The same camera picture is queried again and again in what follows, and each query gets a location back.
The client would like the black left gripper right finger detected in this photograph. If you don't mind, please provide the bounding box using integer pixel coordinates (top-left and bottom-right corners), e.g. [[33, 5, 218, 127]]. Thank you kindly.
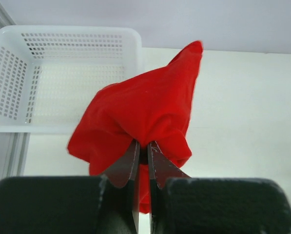
[[147, 142, 291, 234]]

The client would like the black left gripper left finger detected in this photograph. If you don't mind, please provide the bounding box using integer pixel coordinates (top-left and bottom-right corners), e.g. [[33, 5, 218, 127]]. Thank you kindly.
[[0, 141, 140, 234]]

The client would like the red t shirt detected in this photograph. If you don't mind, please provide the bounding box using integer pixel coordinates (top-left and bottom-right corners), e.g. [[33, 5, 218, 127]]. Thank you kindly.
[[67, 40, 204, 215]]

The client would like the white perforated plastic basket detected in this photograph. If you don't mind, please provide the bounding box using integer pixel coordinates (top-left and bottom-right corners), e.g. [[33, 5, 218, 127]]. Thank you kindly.
[[0, 25, 143, 134]]

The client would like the aluminium side rail left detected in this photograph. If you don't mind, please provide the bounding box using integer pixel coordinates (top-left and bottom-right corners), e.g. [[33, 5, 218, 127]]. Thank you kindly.
[[3, 133, 30, 177]]

